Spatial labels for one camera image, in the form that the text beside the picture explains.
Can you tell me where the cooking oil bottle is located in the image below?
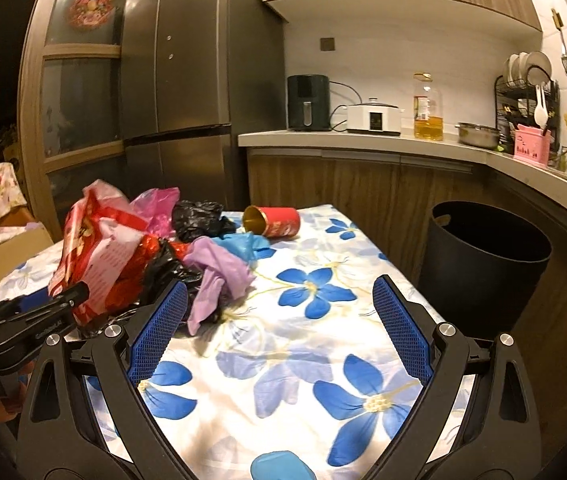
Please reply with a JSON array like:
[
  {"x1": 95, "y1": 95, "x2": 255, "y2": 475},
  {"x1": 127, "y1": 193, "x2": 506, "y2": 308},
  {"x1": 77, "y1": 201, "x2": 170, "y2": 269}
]
[{"x1": 412, "y1": 72, "x2": 445, "y2": 142}]

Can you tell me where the pink plastic bag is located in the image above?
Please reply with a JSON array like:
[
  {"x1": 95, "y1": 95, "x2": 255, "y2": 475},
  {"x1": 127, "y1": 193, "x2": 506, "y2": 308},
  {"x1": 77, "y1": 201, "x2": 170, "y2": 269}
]
[{"x1": 130, "y1": 187, "x2": 181, "y2": 241}]

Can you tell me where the red cylindrical can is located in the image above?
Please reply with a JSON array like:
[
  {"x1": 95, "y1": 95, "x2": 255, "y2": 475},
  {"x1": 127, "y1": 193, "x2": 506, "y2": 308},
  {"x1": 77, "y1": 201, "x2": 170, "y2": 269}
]
[{"x1": 242, "y1": 205, "x2": 301, "y2": 239}]

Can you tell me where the white rice spoon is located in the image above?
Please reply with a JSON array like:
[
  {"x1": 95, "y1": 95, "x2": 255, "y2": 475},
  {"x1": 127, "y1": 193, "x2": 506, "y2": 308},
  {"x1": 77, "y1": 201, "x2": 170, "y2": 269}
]
[{"x1": 533, "y1": 85, "x2": 550, "y2": 128}]

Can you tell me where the red snack bag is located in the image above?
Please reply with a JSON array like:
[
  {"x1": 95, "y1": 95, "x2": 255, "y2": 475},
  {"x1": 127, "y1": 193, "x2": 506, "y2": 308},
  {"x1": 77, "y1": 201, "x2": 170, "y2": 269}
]
[{"x1": 48, "y1": 180, "x2": 151, "y2": 326}]

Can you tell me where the purple plastic bag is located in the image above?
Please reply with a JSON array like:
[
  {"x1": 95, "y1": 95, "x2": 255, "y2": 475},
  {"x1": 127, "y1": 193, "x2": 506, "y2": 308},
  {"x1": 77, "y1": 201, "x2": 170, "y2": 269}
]
[{"x1": 183, "y1": 236, "x2": 256, "y2": 336}]

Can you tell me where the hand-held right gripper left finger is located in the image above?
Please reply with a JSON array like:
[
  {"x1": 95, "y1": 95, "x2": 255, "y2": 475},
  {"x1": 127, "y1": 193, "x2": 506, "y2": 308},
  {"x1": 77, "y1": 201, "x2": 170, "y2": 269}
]
[{"x1": 16, "y1": 280, "x2": 199, "y2": 480}]

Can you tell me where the pink utensil holder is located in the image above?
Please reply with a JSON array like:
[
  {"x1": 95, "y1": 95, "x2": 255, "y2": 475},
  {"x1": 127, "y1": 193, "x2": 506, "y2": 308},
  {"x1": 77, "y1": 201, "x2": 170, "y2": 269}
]
[{"x1": 513, "y1": 124, "x2": 551, "y2": 168}]

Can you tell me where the row of white plates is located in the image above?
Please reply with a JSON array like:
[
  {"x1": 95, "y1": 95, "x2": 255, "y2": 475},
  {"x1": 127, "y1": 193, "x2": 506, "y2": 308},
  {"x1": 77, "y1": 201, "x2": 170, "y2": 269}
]
[{"x1": 506, "y1": 51, "x2": 553, "y2": 88}]

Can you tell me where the blue plastic glove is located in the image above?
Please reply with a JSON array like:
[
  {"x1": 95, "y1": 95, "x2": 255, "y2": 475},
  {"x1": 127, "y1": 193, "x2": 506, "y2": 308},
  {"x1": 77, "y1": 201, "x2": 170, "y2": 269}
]
[{"x1": 210, "y1": 230, "x2": 271, "y2": 262}]

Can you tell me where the wooden glass panel door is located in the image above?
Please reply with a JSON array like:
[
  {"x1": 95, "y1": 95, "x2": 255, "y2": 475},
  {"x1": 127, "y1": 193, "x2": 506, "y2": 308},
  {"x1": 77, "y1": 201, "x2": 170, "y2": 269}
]
[{"x1": 18, "y1": 0, "x2": 164, "y2": 241}]

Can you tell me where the cardboard box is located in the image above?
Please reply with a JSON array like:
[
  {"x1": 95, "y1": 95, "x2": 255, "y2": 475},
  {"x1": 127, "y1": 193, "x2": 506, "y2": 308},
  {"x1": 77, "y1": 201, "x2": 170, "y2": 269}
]
[{"x1": 0, "y1": 220, "x2": 54, "y2": 301}]

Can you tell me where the red paper door decoration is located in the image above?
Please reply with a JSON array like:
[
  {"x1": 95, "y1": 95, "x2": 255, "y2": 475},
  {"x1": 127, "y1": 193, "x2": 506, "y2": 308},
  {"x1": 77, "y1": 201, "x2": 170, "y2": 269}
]
[{"x1": 66, "y1": 0, "x2": 114, "y2": 28}]

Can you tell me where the blue floral tablecloth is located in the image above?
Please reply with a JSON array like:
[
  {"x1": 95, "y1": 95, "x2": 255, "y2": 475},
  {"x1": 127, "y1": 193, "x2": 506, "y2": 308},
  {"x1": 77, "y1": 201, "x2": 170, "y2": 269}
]
[{"x1": 0, "y1": 203, "x2": 479, "y2": 480}]

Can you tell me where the grey refrigerator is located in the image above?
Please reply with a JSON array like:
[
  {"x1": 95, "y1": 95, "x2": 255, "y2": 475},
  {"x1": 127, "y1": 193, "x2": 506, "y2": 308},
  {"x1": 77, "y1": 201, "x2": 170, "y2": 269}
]
[{"x1": 120, "y1": 0, "x2": 287, "y2": 211}]

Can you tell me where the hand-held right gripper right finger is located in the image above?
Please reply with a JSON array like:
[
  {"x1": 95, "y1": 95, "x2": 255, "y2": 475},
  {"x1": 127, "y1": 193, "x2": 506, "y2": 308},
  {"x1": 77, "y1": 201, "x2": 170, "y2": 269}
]
[{"x1": 363, "y1": 275, "x2": 558, "y2": 480}]

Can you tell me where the black plastic bag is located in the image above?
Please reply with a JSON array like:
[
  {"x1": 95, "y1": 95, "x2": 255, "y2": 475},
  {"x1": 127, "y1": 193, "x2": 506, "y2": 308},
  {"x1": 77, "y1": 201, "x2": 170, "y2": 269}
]
[
  {"x1": 172, "y1": 200, "x2": 236, "y2": 243},
  {"x1": 140, "y1": 240, "x2": 204, "y2": 313}
]

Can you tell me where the black air fryer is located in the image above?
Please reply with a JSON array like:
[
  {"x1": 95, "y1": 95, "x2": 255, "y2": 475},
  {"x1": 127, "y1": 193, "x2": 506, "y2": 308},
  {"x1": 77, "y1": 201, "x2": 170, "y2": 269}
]
[{"x1": 287, "y1": 74, "x2": 331, "y2": 132}]

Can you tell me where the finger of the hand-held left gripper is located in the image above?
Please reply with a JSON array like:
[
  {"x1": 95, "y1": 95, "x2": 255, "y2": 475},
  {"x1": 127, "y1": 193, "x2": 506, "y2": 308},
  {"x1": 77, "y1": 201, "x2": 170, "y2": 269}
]
[
  {"x1": 0, "y1": 281, "x2": 90, "y2": 323},
  {"x1": 0, "y1": 310, "x2": 80, "y2": 372}
]

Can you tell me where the black trash bin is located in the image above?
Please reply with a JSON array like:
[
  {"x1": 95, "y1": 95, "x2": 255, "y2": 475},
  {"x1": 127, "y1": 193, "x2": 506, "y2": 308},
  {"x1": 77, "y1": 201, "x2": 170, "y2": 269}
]
[{"x1": 418, "y1": 201, "x2": 553, "y2": 341}]

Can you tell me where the steel basin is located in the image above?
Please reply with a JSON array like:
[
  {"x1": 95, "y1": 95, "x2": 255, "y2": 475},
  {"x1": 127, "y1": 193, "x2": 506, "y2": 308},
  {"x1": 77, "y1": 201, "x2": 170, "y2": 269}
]
[{"x1": 455, "y1": 121, "x2": 501, "y2": 150}]

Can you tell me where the white rice cooker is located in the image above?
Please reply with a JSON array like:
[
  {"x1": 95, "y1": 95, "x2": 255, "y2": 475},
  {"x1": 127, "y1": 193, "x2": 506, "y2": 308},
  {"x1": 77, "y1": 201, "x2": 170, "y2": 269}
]
[{"x1": 347, "y1": 97, "x2": 404, "y2": 136}]

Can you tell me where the black dish rack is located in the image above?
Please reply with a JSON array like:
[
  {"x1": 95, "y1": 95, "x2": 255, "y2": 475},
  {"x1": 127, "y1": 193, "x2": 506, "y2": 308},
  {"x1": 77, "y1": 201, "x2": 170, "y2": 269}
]
[{"x1": 494, "y1": 75, "x2": 561, "y2": 156}]

